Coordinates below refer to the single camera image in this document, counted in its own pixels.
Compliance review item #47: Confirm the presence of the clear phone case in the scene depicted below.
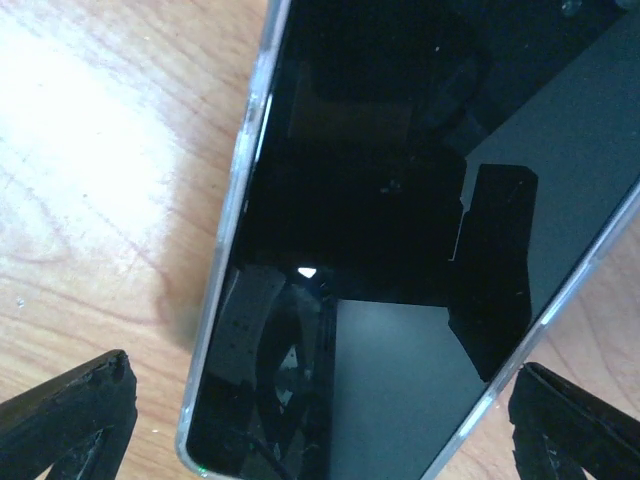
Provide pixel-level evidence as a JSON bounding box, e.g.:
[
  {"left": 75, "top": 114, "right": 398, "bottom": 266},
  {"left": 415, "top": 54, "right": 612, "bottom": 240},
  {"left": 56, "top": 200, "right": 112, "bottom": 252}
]
[{"left": 174, "top": 0, "right": 640, "bottom": 480}]

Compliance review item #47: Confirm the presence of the blue phone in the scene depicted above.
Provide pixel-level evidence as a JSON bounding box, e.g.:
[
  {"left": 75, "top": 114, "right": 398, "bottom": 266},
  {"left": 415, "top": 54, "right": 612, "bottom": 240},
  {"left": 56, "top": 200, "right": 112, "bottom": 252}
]
[{"left": 185, "top": 0, "right": 640, "bottom": 480}]

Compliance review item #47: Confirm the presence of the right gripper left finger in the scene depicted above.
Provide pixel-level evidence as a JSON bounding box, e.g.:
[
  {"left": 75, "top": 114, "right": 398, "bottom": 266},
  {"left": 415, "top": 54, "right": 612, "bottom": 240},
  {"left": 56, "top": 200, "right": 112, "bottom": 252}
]
[{"left": 1, "top": 350, "right": 138, "bottom": 479}]

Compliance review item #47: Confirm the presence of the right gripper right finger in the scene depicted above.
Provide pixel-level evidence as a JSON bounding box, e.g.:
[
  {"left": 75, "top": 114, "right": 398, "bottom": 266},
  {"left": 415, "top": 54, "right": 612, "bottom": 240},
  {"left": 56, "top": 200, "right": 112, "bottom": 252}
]
[{"left": 508, "top": 362, "right": 639, "bottom": 479}]

